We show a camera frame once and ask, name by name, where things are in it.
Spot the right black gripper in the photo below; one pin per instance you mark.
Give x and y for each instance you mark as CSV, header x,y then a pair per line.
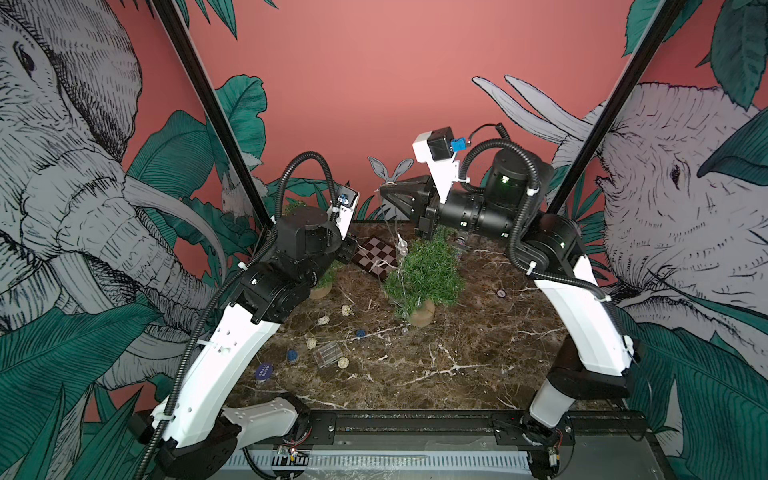
x,y
414,204

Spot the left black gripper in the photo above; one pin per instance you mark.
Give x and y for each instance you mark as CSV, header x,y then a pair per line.
x,y
349,247

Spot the small christmas tree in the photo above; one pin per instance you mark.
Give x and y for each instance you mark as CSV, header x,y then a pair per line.
x,y
427,277
325,284

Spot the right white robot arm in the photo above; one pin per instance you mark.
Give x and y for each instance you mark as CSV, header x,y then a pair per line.
x,y
595,359

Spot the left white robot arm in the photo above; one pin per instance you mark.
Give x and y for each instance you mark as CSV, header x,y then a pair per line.
x,y
191,434

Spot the brown checkered chess board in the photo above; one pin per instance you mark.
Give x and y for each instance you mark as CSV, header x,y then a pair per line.
x,y
376,257

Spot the clear battery box left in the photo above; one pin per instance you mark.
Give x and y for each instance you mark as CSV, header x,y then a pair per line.
x,y
327,354

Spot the dark blue round lid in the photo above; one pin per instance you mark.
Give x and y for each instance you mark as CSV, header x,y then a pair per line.
x,y
264,372

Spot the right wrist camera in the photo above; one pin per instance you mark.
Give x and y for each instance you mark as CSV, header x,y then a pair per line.
x,y
438,149

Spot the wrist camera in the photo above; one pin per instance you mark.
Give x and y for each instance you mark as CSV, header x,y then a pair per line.
x,y
438,149
348,199

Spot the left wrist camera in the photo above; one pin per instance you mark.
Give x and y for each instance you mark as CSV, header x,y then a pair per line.
x,y
348,199

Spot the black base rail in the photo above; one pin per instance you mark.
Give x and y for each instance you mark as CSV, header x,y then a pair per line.
x,y
503,427

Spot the white slotted cable duct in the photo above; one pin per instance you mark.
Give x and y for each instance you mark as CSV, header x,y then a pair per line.
x,y
513,462

